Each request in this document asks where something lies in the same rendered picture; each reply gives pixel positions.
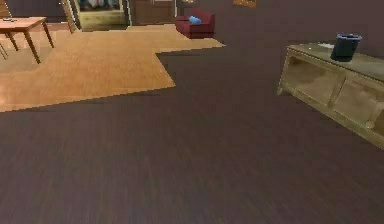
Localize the dark red armchair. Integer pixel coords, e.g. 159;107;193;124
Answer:
175;9;216;40

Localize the orange framed picture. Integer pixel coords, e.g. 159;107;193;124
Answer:
232;0;258;8

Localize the pale wooden low cabinet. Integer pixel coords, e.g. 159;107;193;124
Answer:
276;43;384;150

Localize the dark blue bucket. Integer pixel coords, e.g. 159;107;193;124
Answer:
330;32;363;63

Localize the brown wooden table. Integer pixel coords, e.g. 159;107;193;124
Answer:
0;16;55;65

